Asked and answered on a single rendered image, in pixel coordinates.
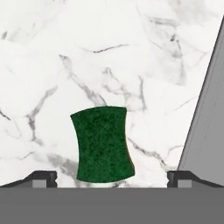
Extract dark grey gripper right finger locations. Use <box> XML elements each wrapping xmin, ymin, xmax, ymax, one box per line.
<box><xmin>166</xmin><ymin>170</ymin><xmax>224</xmax><ymax>189</ymax></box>

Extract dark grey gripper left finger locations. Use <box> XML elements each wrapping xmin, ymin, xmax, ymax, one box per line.
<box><xmin>0</xmin><ymin>170</ymin><xmax>58</xmax><ymax>189</ymax></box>

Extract grey steel sink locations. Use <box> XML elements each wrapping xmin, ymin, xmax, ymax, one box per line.
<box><xmin>177</xmin><ymin>17</ymin><xmax>224</xmax><ymax>186</ymax></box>

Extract green sponge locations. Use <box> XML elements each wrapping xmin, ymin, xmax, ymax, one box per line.
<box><xmin>69</xmin><ymin>105</ymin><xmax>136</xmax><ymax>184</ymax></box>

